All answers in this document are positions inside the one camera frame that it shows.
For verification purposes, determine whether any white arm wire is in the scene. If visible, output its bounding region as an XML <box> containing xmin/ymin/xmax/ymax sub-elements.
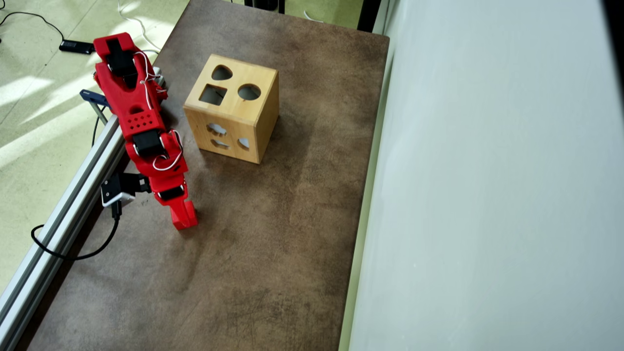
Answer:
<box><xmin>133</xmin><ymin>50</ymin><xmax>169</xmax><ymax>98</ymax></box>
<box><xmin>152</xmin><ymin>129</ymin><xmax>184</xmax><ymax>172</ymax></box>

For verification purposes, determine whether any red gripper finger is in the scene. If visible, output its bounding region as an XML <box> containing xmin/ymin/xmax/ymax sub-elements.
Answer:
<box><xmin>169</xmin><ymin>198</ymin><xmax>196</xmax><ymax>229</ymax></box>

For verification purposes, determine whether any black floor cable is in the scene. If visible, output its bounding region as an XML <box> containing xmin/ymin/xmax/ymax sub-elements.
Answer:
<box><xmin>0</xmin><ymin>11</ymin><xmax>66</xmax><ymax>42</ymax></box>

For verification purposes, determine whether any black object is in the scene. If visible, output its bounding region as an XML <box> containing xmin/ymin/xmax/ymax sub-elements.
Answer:
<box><xmin>244</xmin><ymin>0</ymin><xmax>286</xmax><ymax>14</ymax></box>

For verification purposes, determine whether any white floor cable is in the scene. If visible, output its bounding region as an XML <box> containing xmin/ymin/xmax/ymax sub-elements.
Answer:
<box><xmin>117</xmin><ymin>0</ymin><xmax>162</xmax><ymax>54</ymax></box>

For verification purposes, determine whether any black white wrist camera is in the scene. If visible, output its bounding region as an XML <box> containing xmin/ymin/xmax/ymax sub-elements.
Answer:
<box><xmin>101</xmin><ymin>173</ymin><xmax>152</xmax><ymax>208</ymax></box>

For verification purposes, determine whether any black flat device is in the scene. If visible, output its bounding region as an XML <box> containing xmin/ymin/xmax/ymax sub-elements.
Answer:
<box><xmin>59</xmin><ymin>39</ymin><xmax>95</xmax><ymax>55</ymax></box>

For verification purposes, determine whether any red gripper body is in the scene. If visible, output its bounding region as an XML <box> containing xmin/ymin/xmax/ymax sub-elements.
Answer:
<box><xmin>148</xmin><ymin>167</ymin><xmax>190</xmax><ymax>208</ymax></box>

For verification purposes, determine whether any wooden shape sorter box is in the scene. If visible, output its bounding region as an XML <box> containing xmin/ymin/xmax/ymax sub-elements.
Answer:
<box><xmin>183</xmin><ymin>54</ymin><xmax>280</xmax><ymax>165</ymax></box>

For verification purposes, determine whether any dark vertical post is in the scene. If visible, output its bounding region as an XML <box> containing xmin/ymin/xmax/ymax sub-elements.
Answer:
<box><xmin>357</xmin><ymin>0</ymin><xmax>381</xmax><ymax>33</ymax></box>

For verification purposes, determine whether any aluminium profile rail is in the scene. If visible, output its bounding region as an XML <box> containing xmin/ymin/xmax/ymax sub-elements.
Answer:
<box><xmin>0</xmin><ymin>115</ymin><xmax>130</xmax><ymax>351</ymax></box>

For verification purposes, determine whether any blue clamp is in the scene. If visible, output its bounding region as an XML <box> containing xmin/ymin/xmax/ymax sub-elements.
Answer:
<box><xmin>80</xmin><ymin>89</ymin><xmax>112</xmax><ymax>125</ymax></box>

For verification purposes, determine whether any black camera cable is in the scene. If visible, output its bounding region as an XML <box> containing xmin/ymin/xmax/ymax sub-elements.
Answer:
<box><xmin>31</xmin><ymin>202</ymin><xmax>121</xmax><ymax>261</ymax></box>

